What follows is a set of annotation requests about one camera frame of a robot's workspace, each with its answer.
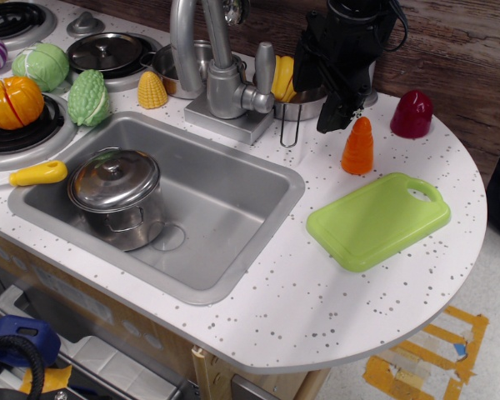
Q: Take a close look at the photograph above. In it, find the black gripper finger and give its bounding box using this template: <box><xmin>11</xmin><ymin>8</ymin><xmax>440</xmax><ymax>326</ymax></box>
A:
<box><xmin>317</xmin><ymin>93</ymin><xmax>358</xmax><ymax>133</ymax></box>

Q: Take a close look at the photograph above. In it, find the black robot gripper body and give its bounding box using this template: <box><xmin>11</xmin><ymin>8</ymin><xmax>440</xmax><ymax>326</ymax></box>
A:
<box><xmin>293</xmin><ymin>10</ymin><xmax>394</xmax><ymax>109</ymax></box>

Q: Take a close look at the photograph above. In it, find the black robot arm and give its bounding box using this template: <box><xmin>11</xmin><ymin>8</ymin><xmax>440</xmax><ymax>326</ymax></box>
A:
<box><xmin>292</xmin><ymin>1</ymin><xmax>408</xmax><ymax>133</ymax></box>

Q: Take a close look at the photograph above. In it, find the orange toy carrot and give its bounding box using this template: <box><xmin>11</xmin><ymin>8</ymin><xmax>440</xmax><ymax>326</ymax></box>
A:
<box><xmin>341</xmin><ymin>117</ymin><xmax>373</xmax><ymax>175</ymax></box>

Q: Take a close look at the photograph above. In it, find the green plastic cutting board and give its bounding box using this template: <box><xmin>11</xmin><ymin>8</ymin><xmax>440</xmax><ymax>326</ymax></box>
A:
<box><xmin>307</xmin><ymin>172</ymin><xmax>451</xmax><ymax>273</ymax></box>

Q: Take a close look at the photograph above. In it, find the yellow toy banana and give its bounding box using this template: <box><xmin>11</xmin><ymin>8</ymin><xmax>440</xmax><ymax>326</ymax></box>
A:
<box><xmin>272</xmin><ymin>56</ymin><xmax>296</xmax><ymax>103</ymax></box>

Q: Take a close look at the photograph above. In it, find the dark red toy pepper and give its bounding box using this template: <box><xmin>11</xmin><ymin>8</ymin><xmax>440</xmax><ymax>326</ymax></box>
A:
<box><xmin>390</xmin><ymin>89</ymin><xmax>433</xmax><ymax>138</ymax></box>

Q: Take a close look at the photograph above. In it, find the silver toy faucet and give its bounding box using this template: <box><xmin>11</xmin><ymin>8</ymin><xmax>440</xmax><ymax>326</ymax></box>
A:
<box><xmin>170</xmin><ymin>0</ymin><xmax>276</xmax><ymax>145</ymax></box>

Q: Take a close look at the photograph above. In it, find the grey toy sink basin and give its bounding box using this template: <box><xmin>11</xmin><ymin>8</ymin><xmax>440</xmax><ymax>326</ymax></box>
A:
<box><xmin>7</xmin><ymin>112</ymin><xmax>305</xmax><ymax>305</ymax></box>

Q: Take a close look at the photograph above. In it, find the small steel pot behind faucet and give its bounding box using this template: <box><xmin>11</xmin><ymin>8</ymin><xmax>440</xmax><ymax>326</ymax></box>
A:
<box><xmin>140</xmin><ymin>40</ymin><xmax>213</xmax><ymax>100</ymax></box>

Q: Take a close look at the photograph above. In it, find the yellow toy corn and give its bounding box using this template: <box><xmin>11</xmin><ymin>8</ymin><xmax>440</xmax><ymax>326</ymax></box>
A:
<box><xmin>137</xmin><ymin>71</ymin><xmax>168</xmax><ymax>109</ymax></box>

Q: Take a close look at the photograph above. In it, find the steel pan with lid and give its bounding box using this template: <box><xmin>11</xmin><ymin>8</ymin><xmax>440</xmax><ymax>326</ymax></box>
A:
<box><xmin>67</xmin><ymin>32</ymin><xmax>153</xmax><ymax>73</ymax></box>

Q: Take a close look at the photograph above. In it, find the steel pot with lid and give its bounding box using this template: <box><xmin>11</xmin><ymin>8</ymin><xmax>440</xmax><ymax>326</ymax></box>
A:
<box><xmin>67</xmin><ymin>147</ymin><xmax>166</xmax><ymax>252</ymax></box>

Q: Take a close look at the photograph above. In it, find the green toy bitter melon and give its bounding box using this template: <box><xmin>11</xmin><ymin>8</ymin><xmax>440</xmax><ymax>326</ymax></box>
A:
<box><xmin>67</xmin><ymin>69</ymin><xmax>109</xmax><ymax>127</ymax></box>

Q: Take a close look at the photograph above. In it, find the grey stove knob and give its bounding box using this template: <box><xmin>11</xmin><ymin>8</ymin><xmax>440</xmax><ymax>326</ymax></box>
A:
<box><xmin>67</xmin><ymin>12</ymin><xmax>105</xmax><ymax>38</ymax></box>

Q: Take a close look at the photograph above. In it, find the black front stove burner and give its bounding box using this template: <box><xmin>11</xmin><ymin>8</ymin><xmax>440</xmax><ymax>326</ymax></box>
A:
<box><xmin>0</xmin><ymin>94</ymin><xmax>78</xmax><ymax>172</ymax></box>

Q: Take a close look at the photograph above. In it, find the black stove burner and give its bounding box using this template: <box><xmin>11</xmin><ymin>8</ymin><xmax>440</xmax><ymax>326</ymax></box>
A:
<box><xmin>0</xmin><ymin>94</ymin><xmax>78</xmax><ymax>172</ymax></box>
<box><xmin>0</xmin><ymin>2</ymin><xmax>57</xmax><ymax>51</ymax></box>

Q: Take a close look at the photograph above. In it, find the green toy cabbage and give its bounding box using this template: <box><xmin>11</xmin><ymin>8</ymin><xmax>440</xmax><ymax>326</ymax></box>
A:
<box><xmin>12</xmin><ymin>42</ymin><xmax>69</xmax><ymax>92</ymax></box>

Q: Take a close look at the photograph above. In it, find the black rear stove burner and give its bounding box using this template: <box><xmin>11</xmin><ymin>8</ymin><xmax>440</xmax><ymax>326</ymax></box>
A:
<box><xmin>0</xmin><ymin>2</ymin><xmax>57</xmax><ymax>51</ymax></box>

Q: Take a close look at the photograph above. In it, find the orange toy pumpkin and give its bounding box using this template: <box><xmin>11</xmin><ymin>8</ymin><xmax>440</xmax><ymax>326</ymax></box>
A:
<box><xmin>0</xmin><ymin>76</ymin><xmax>45</xmax><ymax>130</ymax></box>

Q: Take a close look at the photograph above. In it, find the blue clamp tool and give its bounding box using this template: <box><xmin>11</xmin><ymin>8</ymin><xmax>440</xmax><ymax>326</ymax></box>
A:
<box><xmin>0</xmin><ymin>315</ymin><xmax>61</xmax><ymax>367</ymax></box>

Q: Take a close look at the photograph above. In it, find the steel strainer pan with handle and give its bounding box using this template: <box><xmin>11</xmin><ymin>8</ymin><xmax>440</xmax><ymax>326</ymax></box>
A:
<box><xmin>273</xmin><ymin>86</ymin><xmax>328</xmax><ymax>148</ymax></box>

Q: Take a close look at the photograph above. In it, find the yellow handled toy utensil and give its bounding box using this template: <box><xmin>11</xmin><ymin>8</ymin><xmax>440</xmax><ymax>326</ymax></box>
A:
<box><xmin>0</xmin><ymin>160</ymin><xmax>68</xmax><ymax>188</ymax></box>

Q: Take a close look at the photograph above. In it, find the black hose cable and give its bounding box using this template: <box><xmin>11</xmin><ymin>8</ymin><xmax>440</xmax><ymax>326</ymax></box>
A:
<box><xmin>0</xmin><ymin>337</ymin><xmax>47</xmax><ymax>397</ymax></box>

